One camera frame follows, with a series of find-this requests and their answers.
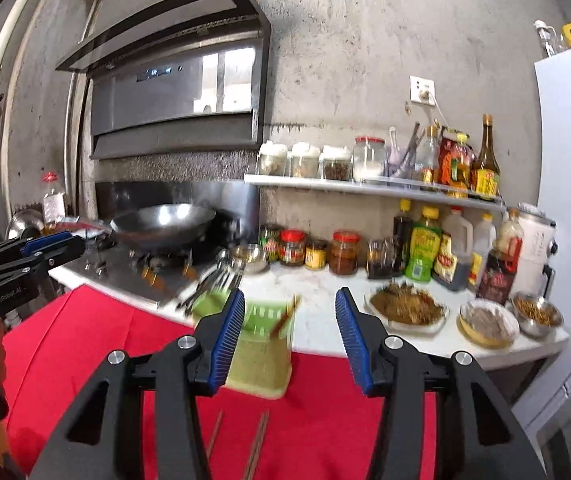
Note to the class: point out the steel pot lid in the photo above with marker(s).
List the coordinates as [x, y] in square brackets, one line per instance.
[25, 224]

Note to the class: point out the white wall socket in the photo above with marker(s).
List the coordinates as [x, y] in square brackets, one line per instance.
[422, 91]

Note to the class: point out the green utensil holder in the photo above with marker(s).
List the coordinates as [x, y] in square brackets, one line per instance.
[262, 363]

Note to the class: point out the tall brown sauce bottle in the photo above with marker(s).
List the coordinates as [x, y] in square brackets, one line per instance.
[485, 171]

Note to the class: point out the red lid sauce jar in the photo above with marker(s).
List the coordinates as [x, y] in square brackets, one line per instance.
[292, 247]

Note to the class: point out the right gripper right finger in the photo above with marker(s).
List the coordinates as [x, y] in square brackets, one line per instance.
[477, 435]

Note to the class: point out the black gas stove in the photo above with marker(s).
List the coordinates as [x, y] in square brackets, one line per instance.
[157, 276]

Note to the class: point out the white rice cooker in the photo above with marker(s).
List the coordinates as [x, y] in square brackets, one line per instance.
[535, 275]

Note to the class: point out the small steel bowl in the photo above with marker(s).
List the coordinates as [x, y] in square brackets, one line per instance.
[537, 317]

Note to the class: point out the plate of food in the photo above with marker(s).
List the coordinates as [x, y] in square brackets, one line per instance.
[405, 308]

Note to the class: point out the red tablecloth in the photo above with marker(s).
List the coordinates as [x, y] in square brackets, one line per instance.
[324, 428]

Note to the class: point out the steel utensils on counter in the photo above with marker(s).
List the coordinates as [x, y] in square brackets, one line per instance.
[226, 275]

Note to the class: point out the orange lid jar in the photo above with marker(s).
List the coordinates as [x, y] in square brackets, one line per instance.
[344, 252]

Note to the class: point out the brown chopstick gold tip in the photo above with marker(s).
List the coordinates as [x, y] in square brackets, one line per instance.
[288, 312]
[216, 429]
[256, 447]

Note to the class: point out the steel wok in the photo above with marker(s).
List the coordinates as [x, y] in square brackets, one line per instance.
[168, 226]

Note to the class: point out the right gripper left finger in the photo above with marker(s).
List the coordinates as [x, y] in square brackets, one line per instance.
[99, 435]

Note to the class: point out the grey range hood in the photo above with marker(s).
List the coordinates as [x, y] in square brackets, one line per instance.
[177, 76]

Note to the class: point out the white wall shelf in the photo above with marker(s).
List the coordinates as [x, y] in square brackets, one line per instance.
[398, 188]

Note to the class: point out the steel bowl by jars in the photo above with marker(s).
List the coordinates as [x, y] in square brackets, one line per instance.
[249, 259]

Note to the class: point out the yellow bowl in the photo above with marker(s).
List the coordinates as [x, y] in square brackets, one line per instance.
[487, 324]

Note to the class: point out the green label bottle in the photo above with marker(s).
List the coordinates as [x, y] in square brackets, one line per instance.
[425, 240]

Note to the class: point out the oil bottle red cap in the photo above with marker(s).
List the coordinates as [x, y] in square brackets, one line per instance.
[54, 200]

